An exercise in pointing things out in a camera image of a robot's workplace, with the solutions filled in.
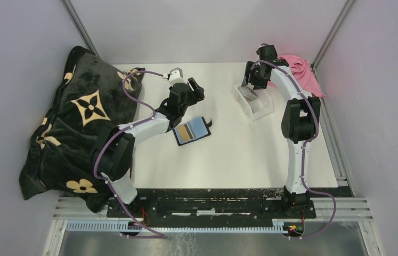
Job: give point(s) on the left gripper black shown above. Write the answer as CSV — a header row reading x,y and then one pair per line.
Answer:
x,y
197,95

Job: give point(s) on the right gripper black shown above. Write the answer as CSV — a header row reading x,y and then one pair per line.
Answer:
x,y
258,84

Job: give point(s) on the gold credit card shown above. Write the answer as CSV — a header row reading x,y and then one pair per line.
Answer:
x,y
185,133

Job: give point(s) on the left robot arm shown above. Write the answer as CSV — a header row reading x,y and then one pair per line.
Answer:
x,y
112,153

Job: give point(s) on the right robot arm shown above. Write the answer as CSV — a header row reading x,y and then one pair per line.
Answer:
x,y
300,121

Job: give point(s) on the stack of cards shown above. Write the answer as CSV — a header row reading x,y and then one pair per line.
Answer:
x,y
248,93

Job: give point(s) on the white plastic bin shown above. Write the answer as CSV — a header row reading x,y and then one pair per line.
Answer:
x,y
255,109

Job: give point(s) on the pink crumpled cloth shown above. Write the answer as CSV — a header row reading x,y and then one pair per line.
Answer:
x,y
302,73

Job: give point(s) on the black floral pillow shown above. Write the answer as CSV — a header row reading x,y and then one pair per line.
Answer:
x,y
93,95

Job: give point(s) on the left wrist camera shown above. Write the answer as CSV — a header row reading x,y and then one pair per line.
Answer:
x,y
174,76

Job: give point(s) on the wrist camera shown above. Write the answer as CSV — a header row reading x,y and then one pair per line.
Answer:
x,y
261,47
174,76

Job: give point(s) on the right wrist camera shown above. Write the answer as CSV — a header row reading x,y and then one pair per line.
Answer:
x,y
261,47

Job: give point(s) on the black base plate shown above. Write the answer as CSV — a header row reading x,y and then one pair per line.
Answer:
x,y
214,208

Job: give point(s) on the aluminium frame rail right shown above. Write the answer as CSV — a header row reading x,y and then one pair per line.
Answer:
x,y
348,5

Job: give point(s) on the aluminium frame rail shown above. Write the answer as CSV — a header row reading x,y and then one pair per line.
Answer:
x,y
76,20
348,5

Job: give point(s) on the aluminium frame rail left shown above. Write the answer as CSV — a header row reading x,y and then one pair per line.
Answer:
x,y
76,20

